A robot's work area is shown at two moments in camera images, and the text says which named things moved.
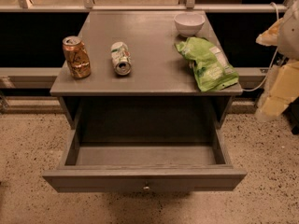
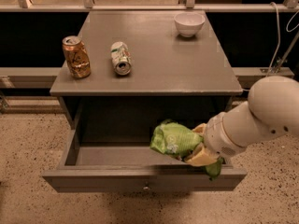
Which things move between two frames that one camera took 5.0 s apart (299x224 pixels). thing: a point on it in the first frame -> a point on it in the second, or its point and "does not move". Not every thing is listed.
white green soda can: (121, 58) does not move
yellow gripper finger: (270, 36) -> (200, 128)
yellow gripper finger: (284, 89) -> (202, 157)
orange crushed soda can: (77, 57) does not move
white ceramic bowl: (189, 24) does not move
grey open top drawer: (144, 147) does not move
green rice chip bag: (211, 70) -> (177, 139)
